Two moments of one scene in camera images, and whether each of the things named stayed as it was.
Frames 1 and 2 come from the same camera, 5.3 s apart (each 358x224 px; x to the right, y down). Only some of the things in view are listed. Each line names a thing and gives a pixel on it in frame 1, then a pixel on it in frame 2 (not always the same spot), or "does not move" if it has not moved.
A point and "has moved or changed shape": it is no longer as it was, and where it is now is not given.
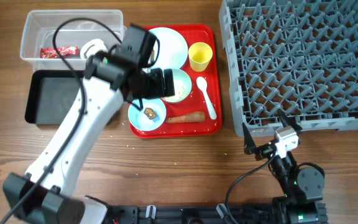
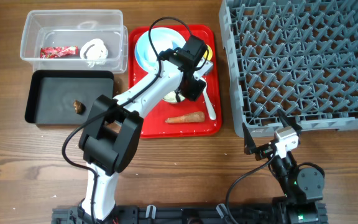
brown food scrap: (150, 113) has moved or changed shape
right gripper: (250, 147) does not move
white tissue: (91, 47) does not move
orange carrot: (195, 117) does not move
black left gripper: (158, 87) to (194, 94)
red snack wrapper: (50, 53) does not move
